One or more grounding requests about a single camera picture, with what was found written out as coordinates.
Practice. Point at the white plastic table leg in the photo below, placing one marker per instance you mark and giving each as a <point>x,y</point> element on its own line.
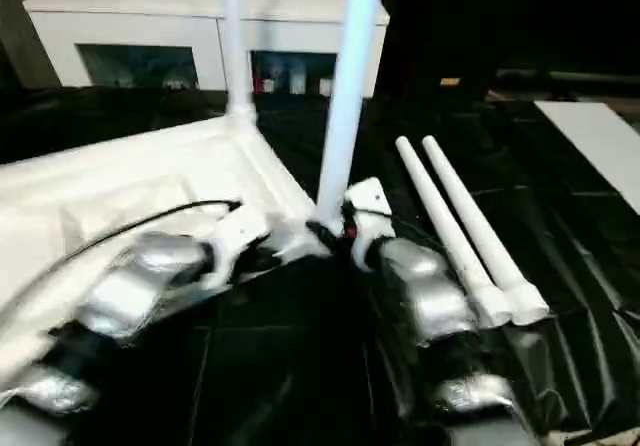
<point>450,231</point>
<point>350,91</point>
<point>480,226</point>
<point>237,41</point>

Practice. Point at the white plastic table top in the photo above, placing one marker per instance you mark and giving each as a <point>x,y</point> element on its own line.
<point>125,181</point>

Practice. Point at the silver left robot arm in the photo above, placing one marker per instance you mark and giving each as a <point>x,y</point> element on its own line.
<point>130,291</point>

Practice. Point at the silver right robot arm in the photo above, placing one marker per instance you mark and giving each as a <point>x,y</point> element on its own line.
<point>430,286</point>

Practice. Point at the black mat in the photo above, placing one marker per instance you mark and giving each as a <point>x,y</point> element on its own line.
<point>300,356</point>

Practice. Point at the small yellow tag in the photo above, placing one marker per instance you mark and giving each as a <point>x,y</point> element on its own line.
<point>450,81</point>

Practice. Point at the white board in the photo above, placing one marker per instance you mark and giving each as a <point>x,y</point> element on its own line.
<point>595,141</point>

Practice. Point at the black bar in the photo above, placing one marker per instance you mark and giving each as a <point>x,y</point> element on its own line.
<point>570,77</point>

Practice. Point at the white cabinet with glass doors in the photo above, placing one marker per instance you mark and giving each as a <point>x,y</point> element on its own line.
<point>125,21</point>

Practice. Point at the grey curtain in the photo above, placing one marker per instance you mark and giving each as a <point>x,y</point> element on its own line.
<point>25,31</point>

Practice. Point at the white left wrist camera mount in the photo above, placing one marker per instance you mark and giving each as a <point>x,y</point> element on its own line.
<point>240,236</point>

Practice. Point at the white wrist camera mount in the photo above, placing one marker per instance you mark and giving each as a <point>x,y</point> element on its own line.
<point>372,206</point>
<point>240,236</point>

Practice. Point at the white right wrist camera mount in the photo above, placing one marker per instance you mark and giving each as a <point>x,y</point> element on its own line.
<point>372,206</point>

